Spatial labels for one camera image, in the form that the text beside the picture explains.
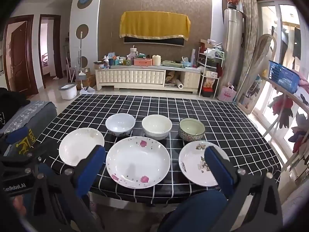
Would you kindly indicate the white grey mop bucket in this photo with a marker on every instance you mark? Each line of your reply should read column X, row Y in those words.
column 67, row 91

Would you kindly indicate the pink storage box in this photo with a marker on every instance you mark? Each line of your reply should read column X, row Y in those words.
column 143, row 62

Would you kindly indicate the black white-checked tablecloth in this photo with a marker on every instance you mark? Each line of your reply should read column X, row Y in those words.
column 149, row 106

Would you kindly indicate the pink shopping bag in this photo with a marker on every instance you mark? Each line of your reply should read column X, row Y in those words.
column 227, row 94

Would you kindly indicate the round brown wall disc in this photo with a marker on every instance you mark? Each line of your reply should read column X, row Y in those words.
column 82, row 31
column 84, row 61

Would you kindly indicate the brown cardboard box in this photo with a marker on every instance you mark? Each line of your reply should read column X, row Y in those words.
column 89, row 79

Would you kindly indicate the cream white bowl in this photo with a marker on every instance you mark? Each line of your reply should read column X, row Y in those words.
column 157, row 127

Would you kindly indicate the floral patterned bowl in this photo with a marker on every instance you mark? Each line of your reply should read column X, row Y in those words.
column 192, row 129

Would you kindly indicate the yellow television cover cloth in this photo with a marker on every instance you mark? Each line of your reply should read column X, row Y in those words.
column 154, row 24

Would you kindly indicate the cream tufted television cabinet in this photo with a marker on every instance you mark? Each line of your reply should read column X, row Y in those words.
column 130, row 77

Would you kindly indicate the round blue wall clock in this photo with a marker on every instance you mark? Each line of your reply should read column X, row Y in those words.
column 85, row 1

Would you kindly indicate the brown door frame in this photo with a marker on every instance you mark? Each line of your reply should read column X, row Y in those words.
column 58, row 50

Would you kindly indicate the person's right leg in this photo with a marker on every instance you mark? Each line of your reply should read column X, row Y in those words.
column 200, row 210

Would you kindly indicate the pale blue-white bowl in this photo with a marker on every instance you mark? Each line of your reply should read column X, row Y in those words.
column 120, row 124

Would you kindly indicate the blue plastic basket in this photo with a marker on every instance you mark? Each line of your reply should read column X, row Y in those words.
column 283, row 76

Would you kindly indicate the black flat television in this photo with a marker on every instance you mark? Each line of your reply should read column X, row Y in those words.
column 154, row 41

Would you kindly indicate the black cloth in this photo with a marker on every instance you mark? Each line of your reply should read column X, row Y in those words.
column 12, row 100

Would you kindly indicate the white ribbed jar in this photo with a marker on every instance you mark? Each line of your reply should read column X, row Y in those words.
column 156, row 60

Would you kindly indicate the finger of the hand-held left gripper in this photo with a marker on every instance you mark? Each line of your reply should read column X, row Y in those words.
column 17, row 134

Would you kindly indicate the white paper roll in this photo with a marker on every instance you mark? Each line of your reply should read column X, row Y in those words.
column 179, row 84

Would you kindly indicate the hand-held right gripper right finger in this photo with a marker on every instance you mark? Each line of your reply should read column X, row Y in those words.
column 218, row 168

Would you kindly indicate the beige patterned curtain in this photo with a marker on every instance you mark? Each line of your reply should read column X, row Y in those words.
column 249, row 29

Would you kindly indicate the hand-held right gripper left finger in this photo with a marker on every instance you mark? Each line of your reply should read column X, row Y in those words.
column 90, row 168

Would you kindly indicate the brown wooden door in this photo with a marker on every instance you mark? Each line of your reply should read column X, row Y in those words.
column 20, row 58

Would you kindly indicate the clothes drying rack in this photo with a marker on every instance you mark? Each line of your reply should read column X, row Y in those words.
column 289, row 116

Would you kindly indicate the white plate faint gold print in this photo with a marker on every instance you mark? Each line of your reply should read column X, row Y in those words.
column 77, row 147

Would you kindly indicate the white metal shelf rack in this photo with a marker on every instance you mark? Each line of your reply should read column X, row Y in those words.
column 210, row 77

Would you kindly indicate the silver standing air conditioner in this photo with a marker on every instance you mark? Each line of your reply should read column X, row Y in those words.
column 233, row 48

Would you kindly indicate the large white plate pink petals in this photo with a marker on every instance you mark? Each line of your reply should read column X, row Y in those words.
column 137, row 162

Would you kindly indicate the grey patterned sofa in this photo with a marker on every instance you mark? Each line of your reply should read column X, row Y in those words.
column 36, row 114

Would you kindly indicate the dark cloth with yellow print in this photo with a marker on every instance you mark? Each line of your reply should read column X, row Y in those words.
column 24, row 143

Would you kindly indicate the white plate floral picture print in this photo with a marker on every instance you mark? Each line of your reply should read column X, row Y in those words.
column 193, row 160

